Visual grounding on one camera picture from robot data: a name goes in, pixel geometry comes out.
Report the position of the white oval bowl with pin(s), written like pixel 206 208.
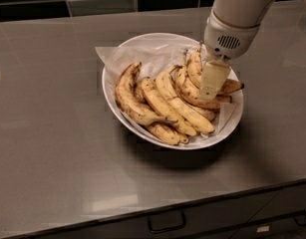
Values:
pixel 154 40

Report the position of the long middle yellow banana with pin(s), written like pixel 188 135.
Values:
pixel 163 83

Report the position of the white paper liner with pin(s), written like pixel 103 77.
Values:
pixel 116 59

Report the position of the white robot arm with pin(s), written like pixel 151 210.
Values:
pixel 241 13

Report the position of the hidden banana under right ones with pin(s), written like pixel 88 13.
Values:
pixel 210 115

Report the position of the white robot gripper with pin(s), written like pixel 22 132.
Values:
pixel 227 39

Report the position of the black drawer handle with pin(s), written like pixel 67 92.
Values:
pixel 166 222

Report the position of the centre yellow banana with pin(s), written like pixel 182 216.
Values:
pixel 161 106

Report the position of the left brown spotted banana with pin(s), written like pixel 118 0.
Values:
pixel 126 101

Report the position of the short banana behind left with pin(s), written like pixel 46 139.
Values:
pixel 138 92

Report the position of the bottom small banana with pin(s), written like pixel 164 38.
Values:
pixel 167 134

